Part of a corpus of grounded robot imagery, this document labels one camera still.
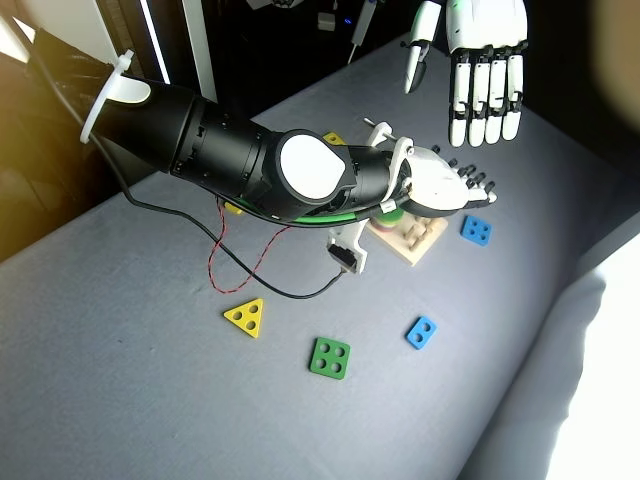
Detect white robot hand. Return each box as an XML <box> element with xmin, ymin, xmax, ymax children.
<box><xmin>401</xmin><ymin>143</ymin><xmax>499</xmax><ymax>219</ymax></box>
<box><xmin>402</xmin><ymin>0</ymin><xmax>529</xmax><ymax>148</ymax></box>

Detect striped cylinder block green top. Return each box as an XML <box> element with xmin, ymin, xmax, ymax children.
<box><xmin>368</xmin><ymin>208</ymin><xmax>404</xmax><ymax>236</ymax></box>

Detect blue square block four holes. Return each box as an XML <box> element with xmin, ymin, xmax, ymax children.
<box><xmin>459</xmin><ymin>214</ymin><xmax>493</xmax><ymax>247</ymax></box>

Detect wooden peg board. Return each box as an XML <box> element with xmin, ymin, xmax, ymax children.
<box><xmin>368</xmin><ymin>213</ymin><xmax>449</xmax><ymax>269</ymax></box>

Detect blue rectangle block two holes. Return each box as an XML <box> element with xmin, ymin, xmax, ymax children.
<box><xmin>404</xmin><ymin>315</ymin><xmax>438</xmax><ymax>351</ymax></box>

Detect green square block four holes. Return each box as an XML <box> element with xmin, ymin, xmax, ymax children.
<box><xmin>308</xmin><ymin>336</ymin><xmax>352</xmax><ymax>381</ymax></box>

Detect yellow triangle block three holes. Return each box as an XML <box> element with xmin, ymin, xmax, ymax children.
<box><xmin>222</xmin><ymin>298</ymin><xmax>265</xmax><ymax>340</ymax></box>

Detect white power strip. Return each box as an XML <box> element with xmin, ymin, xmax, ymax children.
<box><xmin>347</xmin><ymin>0</ymin><xmax>380</xmax><ymax>65</ymax></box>

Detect white backdrop cloth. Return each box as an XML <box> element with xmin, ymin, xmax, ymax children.
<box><xmin>457</xmin><ymin>244</ymin><xmax>640</xmax><ymax>480</ymax></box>

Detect grey table cloth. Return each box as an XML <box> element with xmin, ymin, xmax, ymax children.
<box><xmin>0</xmin><ymin>32</ymin><xmax>640</xmax><ymax>480</ymax></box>

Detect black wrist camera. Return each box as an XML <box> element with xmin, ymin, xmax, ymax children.
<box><xmin>327</xmin><ymin>232</ymin><xmax>369</xmax><ymax>275</ymax></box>

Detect black camera cable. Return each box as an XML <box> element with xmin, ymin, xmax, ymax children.
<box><xmin>29</xmin><ymin>49</ymin><xmax>349</xmax><ymax>300</ymax></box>

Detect red black twisted wire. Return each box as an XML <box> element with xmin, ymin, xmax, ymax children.
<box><xmin>207</xmin><ymin>197</ymin><xmax>294</xmax><ymax>295</ymax></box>

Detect white frame post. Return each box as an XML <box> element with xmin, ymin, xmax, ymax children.
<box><xmin>182</xmin><ymin>0</ymin><xmax>219</xmax><ymax>101</ymax></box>

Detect black post with light strip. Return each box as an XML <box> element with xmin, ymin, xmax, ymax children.
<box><xmin>94</xmin><ymin>0</ymin><xmax>171</xmax><ymax>86</ymax></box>

